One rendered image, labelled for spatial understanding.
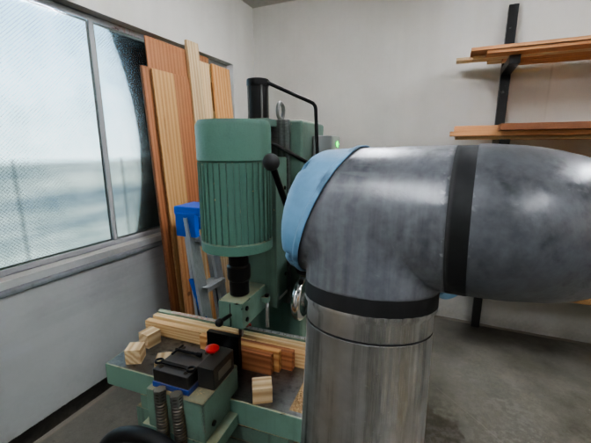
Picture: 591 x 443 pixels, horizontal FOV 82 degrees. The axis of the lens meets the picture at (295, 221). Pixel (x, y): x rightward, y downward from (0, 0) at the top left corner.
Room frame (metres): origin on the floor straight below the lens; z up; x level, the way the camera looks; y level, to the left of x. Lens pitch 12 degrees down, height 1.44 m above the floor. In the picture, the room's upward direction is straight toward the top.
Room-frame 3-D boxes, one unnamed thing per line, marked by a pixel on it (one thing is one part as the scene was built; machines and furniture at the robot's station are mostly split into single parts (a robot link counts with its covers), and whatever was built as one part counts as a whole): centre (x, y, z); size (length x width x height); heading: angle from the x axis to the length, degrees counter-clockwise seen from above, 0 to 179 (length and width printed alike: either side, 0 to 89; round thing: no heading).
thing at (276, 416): (0.73, 0.19, 0.87); 0.61 x 0.30 x 0.06; 70
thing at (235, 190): (0.83, 0.15, 1.35); 0.18 x 0.18 x 0.31
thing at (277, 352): (0.79, 0.15, 0.93); 0.23 x 0.02 x 0.06; 70
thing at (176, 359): (0.65, 0.22, 0.99); 0.13 x 0.11 x 0.06; 70
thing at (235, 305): (0.85, 0.14, 1.03); 0.14 x 0.07 x 0.09; 160
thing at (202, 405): (0.65, 0.22, 0.92); 0.15 x 0.13 x 0.09; 70
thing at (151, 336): (0.87, 0.41, 0.92); 0.04 x 0.04 x 0.04; 60
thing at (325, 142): (1.08, -0.10, 1.40); 0.10 x 0.06 x 0.16; 160
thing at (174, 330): (0.82, 0.13, 0.92); 0.68 x 0.02 x 0.04; 70
